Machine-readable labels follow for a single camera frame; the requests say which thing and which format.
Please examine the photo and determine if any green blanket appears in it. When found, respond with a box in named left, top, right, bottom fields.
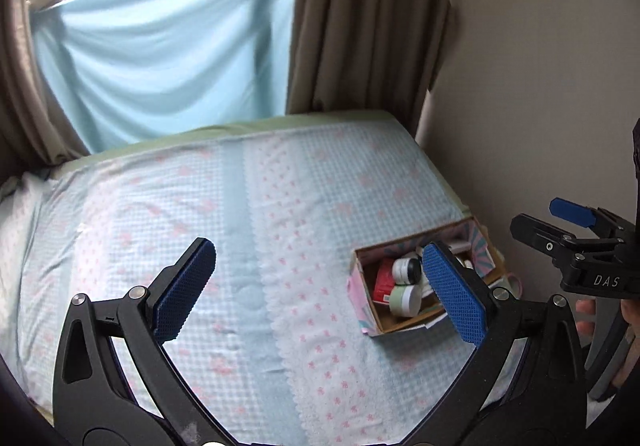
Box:
left=54, top=108, right=476, bottom=218

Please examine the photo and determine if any person right hand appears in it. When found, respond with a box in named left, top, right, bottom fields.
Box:
left=574, top=295, right=640, bottom=390

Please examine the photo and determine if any white pillow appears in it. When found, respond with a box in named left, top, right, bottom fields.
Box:
left=1, top=171, right=53, bottom=280

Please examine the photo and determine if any brown curtain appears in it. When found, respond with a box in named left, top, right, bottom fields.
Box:
left=1, top=0, right=449, bottom=175

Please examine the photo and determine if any white remote control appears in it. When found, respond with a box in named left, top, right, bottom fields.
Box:
left=446, top=239, right=472, bottom=255

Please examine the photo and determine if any green jar white lid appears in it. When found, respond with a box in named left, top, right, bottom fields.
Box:
left=388, top=284, right=422, bottom=318

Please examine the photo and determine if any light blue curtain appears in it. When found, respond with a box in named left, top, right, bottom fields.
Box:
left=30, top=0, right=294, bottom=154

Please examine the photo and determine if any red small box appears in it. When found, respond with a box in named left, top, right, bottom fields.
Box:
left=372, top=258, right=396, bottom=305

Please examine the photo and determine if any pink tape roll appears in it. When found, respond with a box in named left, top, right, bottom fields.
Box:
left=490, top=274, right=523, bottom=299

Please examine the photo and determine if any black white small jar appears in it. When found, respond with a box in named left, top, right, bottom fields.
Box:
left=392, top=258, right=422, bottom=286

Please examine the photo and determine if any cardboard box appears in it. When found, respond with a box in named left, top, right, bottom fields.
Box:
left=347, top=216, right=506, bottom=338

